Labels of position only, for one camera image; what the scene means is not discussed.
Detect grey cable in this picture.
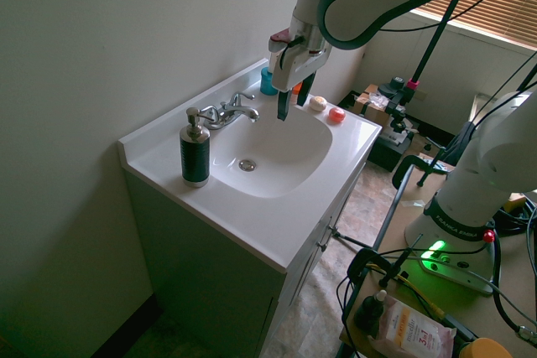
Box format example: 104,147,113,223
421,253,537,336

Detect white vanity cabinet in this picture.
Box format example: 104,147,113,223
123,163,367,358

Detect chrome faucet handle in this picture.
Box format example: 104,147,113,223
227,91,257,108
196,105,221,130

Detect black C-clamp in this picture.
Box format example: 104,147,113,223
347,233,425,288
391,153,441,188

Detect yellow round object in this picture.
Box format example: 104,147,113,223
458,335,515,358

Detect black case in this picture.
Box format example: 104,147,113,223
368,122,421,174

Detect black camera stand pole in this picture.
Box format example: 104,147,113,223
409,0,463,91

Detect black and silver soap dispenser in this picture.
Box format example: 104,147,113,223
179,106,211,189

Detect red and white wrist camera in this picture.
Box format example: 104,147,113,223
268,28,295,54

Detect pink wet wipes pack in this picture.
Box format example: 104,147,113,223
368,293,458,358

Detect wooden window blinds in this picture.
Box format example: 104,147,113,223
408,0,537,51

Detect metal cabinet door handle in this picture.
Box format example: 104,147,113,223
316,225,341,251

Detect blue cup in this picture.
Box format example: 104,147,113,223
259,65,279,96

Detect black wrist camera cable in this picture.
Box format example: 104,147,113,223
281,34,305,70

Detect black exterior camera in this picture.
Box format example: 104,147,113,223
378,75,416,132

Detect black cable bundle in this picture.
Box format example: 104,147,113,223
489,200,537,334

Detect yellow cable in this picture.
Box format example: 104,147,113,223
368,264,446,318

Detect dark dropper bottle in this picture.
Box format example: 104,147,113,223
353,289,389,333

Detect cardboard box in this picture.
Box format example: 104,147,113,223
353,84,394,125

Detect white vanity sink top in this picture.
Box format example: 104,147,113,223
117,57,383,273

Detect chrome faucet spout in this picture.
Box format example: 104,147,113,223
216,105,261,124

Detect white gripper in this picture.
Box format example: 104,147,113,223
270,44,333,123

